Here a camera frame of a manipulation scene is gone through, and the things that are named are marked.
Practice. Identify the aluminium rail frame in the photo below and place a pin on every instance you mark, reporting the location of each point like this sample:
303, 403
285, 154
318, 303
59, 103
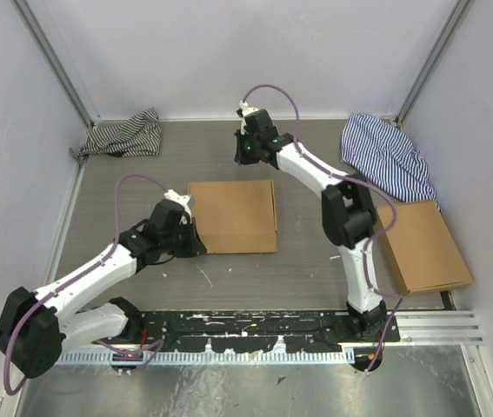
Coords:
418, 327

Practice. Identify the folded brown cardboard box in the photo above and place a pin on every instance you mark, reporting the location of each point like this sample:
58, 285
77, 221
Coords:
421, 252

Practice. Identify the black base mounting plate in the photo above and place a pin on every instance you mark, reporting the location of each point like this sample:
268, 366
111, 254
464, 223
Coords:
250, 331

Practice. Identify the blue striped cloth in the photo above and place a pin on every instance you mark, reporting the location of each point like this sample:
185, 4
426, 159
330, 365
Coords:
387, 157

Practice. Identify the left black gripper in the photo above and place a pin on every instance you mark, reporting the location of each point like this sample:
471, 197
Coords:
196, 248

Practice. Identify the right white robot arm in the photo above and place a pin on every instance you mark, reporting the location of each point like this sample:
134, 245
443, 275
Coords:
347, 210

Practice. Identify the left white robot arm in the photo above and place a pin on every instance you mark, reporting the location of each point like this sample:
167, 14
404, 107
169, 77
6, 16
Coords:
36, 327

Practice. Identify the aluminium corner post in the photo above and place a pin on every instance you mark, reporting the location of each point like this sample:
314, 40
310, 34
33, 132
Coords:
454, 20
42, 29

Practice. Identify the right aluminium corner post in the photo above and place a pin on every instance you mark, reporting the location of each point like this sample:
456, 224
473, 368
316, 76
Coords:
454, 20

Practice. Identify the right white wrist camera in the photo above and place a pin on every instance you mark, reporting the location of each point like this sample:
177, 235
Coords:
243, 111

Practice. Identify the grey striped cloth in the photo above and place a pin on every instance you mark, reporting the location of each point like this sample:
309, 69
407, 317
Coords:
139, 135

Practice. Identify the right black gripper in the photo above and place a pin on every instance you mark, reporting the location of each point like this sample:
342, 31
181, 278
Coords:
240, 159

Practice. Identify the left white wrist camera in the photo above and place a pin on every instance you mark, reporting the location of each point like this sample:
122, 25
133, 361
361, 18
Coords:
187, 201

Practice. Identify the white slotted cable duct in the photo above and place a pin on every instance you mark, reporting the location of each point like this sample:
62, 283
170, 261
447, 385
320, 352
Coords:
102, 356

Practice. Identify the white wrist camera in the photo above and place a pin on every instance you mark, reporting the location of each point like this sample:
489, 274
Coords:
243, 111
187, 201

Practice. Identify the left aluminium corner post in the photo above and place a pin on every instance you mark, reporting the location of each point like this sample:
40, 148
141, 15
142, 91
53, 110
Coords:
42, 29

